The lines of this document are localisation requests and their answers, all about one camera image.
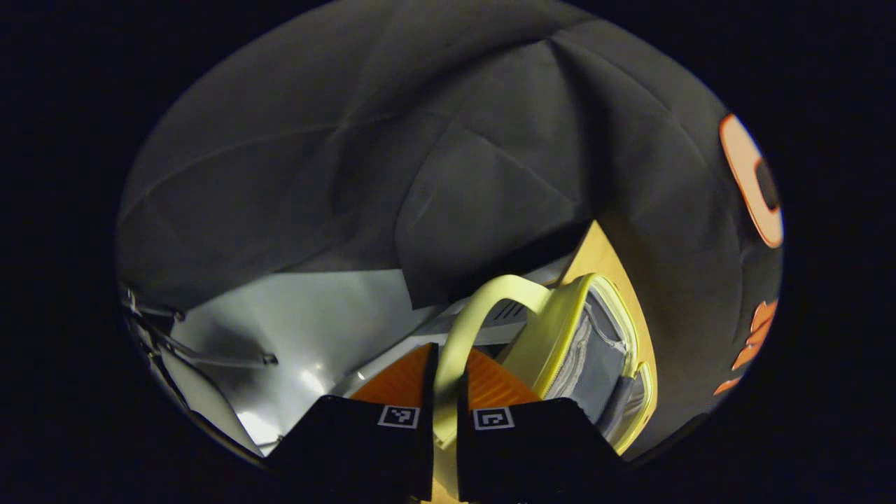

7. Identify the pale yellow suitcase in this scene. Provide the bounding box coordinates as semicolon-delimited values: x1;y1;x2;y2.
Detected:
432;273;659;499

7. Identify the grey metal stand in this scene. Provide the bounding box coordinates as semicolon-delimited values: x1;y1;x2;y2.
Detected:
122;287;279;393

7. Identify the black backdrop cloth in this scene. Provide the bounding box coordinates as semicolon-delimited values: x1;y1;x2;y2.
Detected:
115;0;783;456

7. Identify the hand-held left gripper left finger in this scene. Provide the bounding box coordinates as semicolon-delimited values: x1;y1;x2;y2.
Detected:
269;343;440;501

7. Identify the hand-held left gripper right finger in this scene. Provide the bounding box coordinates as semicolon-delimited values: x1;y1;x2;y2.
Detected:
456;348;624;503

